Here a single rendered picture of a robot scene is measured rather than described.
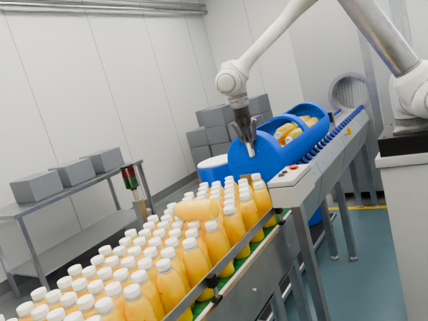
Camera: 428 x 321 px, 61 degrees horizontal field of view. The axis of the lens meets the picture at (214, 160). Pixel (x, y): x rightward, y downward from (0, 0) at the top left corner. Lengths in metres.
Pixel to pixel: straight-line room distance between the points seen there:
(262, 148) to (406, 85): 0.64
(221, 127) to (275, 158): 3.77
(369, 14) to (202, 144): 4.49
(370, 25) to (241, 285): 1.02
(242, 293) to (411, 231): 0.92
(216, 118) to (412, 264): 4.02
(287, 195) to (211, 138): 4.32
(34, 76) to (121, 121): 1.34
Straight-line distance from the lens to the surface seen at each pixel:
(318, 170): 2.20
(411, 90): 1.53
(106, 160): 4.27
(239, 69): 1.49
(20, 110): 4.71
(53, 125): 4.86
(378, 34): 1.52
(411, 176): 1.75
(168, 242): 1.11
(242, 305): 1.22
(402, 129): 1.76
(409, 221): 1.84
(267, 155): 1.72
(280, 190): 1.33
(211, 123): 5.53
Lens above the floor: 1.48
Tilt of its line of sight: 11 degrees down
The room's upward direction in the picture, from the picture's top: 15 degrees counter-clockwise
